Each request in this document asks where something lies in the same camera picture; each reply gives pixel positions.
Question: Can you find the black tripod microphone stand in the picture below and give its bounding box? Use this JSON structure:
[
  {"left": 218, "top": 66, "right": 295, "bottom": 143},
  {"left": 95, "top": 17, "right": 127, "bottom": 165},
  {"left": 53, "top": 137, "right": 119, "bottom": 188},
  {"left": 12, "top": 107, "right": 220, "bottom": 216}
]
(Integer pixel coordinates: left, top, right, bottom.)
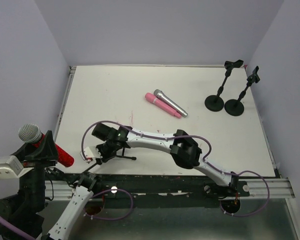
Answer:
[{"left": 79, "top": 147, "right": 138, "bottom": 176}]

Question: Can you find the red glitter microphone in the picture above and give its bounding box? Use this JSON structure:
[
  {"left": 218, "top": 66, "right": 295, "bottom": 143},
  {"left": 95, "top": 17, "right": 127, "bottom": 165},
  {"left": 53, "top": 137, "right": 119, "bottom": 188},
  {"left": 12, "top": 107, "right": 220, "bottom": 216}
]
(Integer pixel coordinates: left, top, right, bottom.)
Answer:
[{"left": 18, "top": 123, "right": 75, "bottom": 168}]

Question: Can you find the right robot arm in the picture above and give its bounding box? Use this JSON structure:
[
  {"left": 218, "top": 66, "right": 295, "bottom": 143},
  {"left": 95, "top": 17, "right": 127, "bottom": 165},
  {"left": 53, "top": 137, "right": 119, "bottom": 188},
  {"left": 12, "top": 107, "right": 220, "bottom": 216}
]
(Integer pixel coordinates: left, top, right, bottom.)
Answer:
[{"left": 91, "top": 121, "right": 239, "bottom": 193}]

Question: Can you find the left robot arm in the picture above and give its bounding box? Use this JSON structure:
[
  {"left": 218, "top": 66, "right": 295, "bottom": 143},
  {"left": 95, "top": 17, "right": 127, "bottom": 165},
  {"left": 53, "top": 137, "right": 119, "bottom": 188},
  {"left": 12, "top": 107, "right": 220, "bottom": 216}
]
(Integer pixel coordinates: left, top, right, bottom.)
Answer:
[{"left": 0, "top": 130, "right": 101, "bottom": 240}]

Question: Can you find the black round-base stand left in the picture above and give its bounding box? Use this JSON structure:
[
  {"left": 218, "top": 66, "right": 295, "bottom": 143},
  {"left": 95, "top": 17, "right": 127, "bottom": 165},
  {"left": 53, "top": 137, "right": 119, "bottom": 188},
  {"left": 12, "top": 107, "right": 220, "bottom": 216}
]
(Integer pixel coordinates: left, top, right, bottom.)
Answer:
[{"left": 204, "top": 59, "right": 244, "bottom": 112}]

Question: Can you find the black round-base stand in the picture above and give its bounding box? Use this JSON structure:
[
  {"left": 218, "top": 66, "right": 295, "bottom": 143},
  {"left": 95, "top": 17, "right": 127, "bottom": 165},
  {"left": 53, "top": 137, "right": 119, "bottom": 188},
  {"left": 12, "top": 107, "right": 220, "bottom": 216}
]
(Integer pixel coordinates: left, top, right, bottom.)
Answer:
[
  {"left": 204, "top": 59, "right": 244, "bottom": 112},
  {"left": 224, "top": 65, "right": 260, "bottom": 117}
]

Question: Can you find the black round-base stand right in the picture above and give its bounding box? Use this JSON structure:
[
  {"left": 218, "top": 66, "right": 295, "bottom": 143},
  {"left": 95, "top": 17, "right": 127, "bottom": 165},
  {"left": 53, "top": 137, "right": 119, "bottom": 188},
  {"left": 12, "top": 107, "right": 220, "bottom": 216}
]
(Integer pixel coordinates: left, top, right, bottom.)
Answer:
[{"left": 224, "top": 65, "right": 260, "bottom": 117}]

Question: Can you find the pink microphone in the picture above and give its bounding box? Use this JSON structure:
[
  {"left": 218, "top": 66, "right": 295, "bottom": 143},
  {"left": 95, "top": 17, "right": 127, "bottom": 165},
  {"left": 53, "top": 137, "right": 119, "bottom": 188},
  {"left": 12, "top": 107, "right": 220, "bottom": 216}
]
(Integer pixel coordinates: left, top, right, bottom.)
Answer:
[{"left": 144, "top": 92, "right": 182, "bottom": 119}]

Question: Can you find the silver microphone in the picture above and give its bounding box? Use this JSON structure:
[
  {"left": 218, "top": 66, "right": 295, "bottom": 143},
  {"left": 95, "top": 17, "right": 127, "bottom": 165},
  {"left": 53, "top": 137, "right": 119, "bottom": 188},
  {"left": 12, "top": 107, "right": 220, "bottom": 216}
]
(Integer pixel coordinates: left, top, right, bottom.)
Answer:
[{"left": 153, "top": 89, "right": 188, "bottom": 118}]

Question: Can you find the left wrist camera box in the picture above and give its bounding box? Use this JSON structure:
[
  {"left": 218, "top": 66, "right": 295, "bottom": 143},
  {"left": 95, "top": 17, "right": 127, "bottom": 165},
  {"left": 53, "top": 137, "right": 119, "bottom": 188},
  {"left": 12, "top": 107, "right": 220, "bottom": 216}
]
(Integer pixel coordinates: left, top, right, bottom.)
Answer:
[{"left": 0, "top": 155, "right": 34, "bottom": 180}]

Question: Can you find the black mounting rail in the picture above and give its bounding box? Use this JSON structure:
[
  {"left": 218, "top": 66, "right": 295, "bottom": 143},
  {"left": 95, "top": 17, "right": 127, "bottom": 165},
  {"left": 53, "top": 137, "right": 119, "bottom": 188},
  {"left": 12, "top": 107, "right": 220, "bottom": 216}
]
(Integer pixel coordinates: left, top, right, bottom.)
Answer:
[{"left": 41, "top": 171, "right": 251, "bottom": 210}]

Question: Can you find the aluminium frame rail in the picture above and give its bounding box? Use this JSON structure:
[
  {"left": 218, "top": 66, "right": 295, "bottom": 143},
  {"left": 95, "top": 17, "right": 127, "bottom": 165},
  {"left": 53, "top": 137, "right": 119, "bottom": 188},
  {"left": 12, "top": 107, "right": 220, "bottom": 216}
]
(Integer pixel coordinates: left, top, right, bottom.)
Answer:
[{"left": 29, "top": 65, "right": 295, "bottom": 201}]

